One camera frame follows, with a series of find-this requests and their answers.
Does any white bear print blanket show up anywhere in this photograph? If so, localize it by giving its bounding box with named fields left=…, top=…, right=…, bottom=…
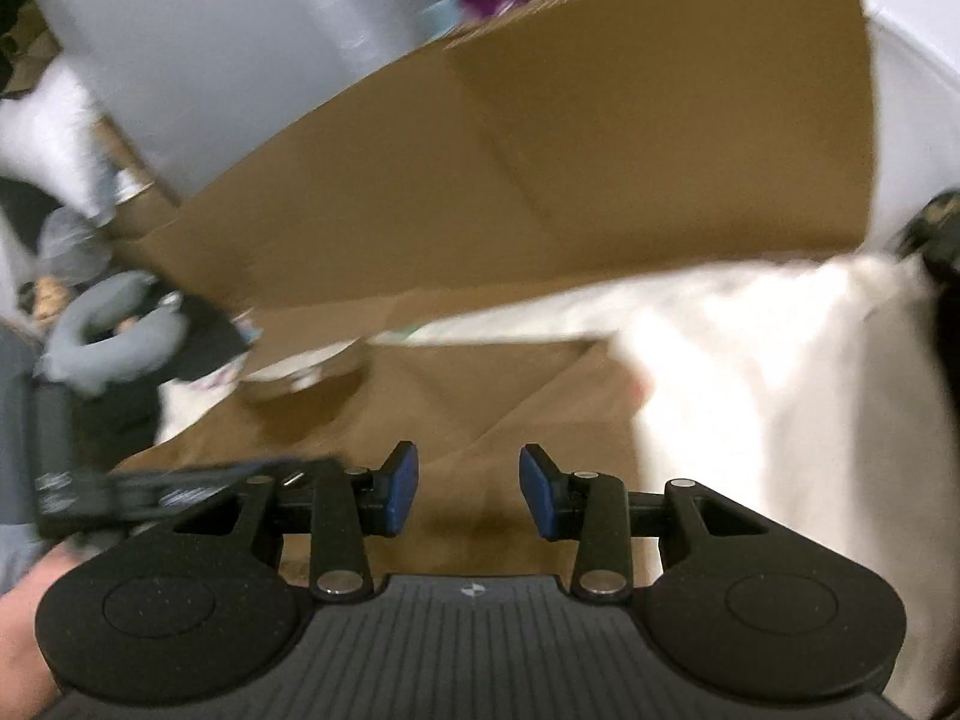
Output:
left=154, top=251, right=960, bottom=691

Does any grey wrapped appliance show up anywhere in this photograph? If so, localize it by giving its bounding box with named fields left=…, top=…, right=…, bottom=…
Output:
left=26, top=0, right=511, bottom=203

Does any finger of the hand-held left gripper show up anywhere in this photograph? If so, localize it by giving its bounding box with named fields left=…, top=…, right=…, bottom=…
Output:
left=247, top=456, right=350, bottom=494

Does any black crumpled cloth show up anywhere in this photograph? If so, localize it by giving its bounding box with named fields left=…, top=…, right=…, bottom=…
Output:
left=67, top=292, right=252, bottom=458

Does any flattened cardboard sheet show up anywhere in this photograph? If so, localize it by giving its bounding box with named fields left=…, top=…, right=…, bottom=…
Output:
left=112, top=0, right=878, bottom=338

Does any brown printed t-shirt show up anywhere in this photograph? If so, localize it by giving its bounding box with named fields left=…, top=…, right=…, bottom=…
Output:
left=112, top=337, right=661, bottom=593

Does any leopard print garment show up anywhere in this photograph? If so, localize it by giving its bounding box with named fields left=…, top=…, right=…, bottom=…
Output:
left=896, top=191, right=960, bottom=278

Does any teddy bear toy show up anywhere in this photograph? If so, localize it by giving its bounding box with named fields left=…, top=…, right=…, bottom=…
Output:
left=19, top=277, right=68, bottom=323

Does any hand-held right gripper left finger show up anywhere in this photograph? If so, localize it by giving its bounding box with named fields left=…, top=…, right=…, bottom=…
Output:
left=171, top=441, right=419, bottom=602

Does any grey neck pillow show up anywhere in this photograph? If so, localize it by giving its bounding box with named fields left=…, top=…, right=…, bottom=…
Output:
left=41, top=270, right=188, bottom=398

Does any white pillow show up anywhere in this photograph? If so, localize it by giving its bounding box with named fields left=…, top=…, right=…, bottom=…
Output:
left=0, top=60, right=113, bottom=203

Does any blue capped detergent bottle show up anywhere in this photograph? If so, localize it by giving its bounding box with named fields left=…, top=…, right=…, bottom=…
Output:
left=420, top=0, right=466, bottom=38

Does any person's left hand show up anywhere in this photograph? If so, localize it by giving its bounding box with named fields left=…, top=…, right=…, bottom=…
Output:
left=0, top=544, right=82, bottom=713

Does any clear plastic bag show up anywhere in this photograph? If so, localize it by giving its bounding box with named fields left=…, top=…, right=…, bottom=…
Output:
left=34, top=206, right=113, bottom=286

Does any grey cushion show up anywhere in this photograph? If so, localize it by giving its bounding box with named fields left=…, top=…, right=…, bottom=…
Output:
left=0, top=330, right=46, bottom=526

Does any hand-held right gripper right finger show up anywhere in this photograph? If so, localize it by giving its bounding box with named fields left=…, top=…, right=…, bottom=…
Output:
left=519, top=444, right=764, bottom=602

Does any open cardboard box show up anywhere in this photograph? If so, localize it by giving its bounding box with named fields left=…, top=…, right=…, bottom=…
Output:
left=90, top=116, right=181, bottom=241

